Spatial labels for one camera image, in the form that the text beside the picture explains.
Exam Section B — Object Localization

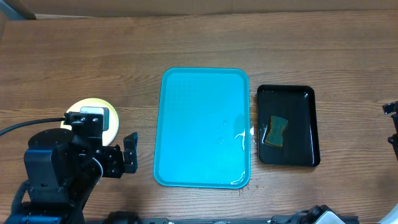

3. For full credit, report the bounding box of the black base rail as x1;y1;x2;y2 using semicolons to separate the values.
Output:
107;211;358;224

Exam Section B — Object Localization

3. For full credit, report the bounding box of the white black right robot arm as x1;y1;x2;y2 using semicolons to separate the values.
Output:
287;101;397;224

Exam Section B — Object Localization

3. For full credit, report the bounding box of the light green plate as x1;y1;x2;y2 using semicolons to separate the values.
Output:
60;98;119;147

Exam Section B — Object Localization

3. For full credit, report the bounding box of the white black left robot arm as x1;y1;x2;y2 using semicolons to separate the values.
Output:
6;128;138;223

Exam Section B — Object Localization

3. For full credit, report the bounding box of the dark object in corner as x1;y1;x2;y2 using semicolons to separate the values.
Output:
1;0;36;21

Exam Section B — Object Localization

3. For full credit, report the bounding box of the black rectangular water tray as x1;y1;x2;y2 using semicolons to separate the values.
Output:
257;85;321;167

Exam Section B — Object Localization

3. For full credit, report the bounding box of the teal plastic tray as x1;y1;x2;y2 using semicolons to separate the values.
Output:
153;67;251;189

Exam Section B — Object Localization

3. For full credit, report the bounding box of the green yellow sponge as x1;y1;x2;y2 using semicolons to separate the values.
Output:
263;116;288;148

